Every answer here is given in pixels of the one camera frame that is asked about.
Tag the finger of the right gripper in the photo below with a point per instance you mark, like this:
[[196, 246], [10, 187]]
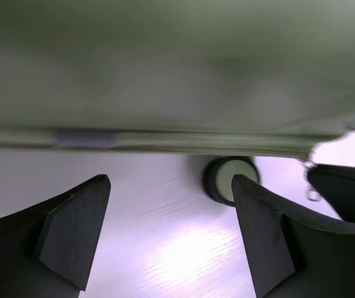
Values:
[[336, 184]]

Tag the green suitcase blue lining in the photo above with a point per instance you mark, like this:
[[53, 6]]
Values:
[[256, 78]]

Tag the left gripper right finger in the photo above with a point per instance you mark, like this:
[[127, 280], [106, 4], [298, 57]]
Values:
[[293, 251]]

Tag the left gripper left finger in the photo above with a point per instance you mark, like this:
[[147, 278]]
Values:
[[47, 250]]

